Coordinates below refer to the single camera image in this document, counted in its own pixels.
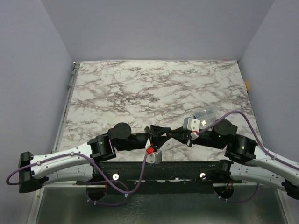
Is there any clear plastic bag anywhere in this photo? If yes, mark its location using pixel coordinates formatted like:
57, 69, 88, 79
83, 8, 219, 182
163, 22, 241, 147
193, 105, 220, 129

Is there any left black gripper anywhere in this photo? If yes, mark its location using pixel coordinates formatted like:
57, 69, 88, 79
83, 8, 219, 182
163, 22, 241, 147
116, 125, 170, 151

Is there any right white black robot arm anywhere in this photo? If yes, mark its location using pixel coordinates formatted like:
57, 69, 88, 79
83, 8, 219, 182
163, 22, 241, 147
166, 117, 299, 199

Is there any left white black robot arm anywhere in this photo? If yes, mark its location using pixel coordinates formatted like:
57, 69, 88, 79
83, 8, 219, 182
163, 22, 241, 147
18, 122, 171, 193

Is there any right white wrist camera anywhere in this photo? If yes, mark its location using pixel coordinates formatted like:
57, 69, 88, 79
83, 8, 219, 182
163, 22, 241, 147
182, 117, 200, 132

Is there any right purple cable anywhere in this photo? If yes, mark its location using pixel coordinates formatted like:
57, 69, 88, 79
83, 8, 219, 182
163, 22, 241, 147
197, 110, 299, 203

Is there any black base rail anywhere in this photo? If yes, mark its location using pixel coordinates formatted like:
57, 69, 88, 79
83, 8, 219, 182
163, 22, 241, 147
48, 160, 278, 194

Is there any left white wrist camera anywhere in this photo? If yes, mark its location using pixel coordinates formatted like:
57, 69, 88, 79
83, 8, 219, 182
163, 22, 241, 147
146, 150, 162, 164

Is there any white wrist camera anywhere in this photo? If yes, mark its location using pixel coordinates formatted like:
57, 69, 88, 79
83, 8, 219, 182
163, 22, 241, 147
146, 150, 162, 164
182, 117, 200, 132

